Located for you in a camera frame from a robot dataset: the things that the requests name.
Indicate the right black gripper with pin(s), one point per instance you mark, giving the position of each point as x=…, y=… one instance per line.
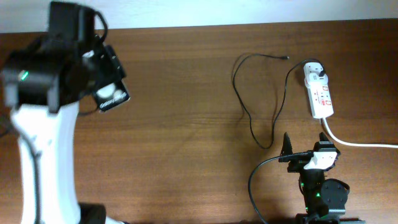
x=296, y=165

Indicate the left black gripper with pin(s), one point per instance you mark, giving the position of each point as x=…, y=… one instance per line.
x=116, y=69

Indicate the black smartphone with white circles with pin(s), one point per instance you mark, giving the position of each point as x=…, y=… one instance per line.
x=111, y=96

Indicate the white power strip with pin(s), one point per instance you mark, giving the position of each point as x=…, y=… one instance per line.
x=320, y=101

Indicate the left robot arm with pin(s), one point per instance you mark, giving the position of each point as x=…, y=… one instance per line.
x=43, y=85

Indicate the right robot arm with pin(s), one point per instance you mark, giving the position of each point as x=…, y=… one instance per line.
x=324, y=199

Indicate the white USB charger plug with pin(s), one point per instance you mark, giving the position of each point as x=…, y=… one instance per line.
x=315, y=75

